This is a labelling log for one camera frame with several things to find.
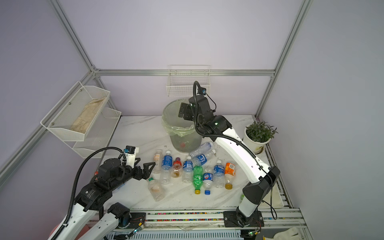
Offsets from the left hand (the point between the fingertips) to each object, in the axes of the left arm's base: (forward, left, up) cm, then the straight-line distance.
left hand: (146, 162), depth 71 cm
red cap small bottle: (+4, -13, -16) cm, 21 cm away
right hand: (+20, -19, +19) cm, 33 cm away
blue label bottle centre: (+4, -19, -16) cm, 25 cm away
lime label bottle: (-10, -49, -18) cm, 53 cm away
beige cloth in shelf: (+17, +35, +9) cm, 40 cm away
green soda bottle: (-1, -25, -15) cm, 29 cm away
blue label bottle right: (+1, -37, -16) cm, 41 cm away
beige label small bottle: (+11, -1, -16) cm, 19 cm away
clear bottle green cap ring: (-6, -1, -22) cm, 23 cm away
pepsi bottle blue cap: (-2, -31, -16) cm, 35 cm away
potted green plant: (+20, -60, -2) cm, 64 cm away
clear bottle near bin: (+21, -28, -20) cm, 41 cm away
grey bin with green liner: (+14, -17, +3) cm, 23 cm away
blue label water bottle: (+9, -27, -15) cm, 32 cm away
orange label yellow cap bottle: (+4, -45, -18) cm, 48 cm away
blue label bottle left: (+6, -6, -18) cm, 20 cm away
